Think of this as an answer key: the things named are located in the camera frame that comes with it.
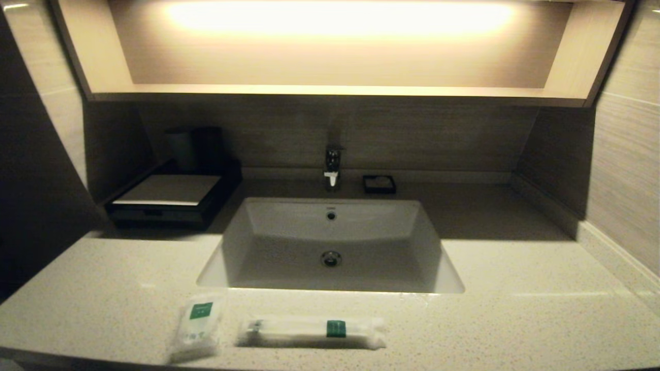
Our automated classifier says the wooden wall niche shelf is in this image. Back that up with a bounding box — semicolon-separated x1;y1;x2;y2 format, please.
49;0;637;108

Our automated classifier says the warm light strip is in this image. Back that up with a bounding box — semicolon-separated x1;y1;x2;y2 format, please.
165;0;516;38

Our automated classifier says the chrome faucet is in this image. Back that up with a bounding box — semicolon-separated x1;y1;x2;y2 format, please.
323;145;346;190

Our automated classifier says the black cup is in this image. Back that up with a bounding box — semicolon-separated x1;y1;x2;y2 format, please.
193;126;225;174

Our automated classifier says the black rectangular box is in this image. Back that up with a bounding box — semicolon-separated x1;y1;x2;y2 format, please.
106;174;223;228

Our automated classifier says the black amenity drawer box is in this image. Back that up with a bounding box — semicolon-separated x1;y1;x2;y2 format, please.
111;205;199;225

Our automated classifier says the small white green-label packet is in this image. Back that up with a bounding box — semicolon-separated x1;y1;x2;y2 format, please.
168;294;226;364

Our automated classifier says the grey cup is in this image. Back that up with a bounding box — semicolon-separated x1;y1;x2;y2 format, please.
165;129;196;173

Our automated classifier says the white ceramic sink basin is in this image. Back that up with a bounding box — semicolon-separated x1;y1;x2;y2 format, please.
196;197;466;294

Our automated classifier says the long toothbrush packet green label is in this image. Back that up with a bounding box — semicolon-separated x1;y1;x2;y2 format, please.
236;315;387;351

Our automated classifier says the small black soap dish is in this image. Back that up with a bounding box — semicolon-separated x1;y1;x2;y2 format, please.
362;175;397;195

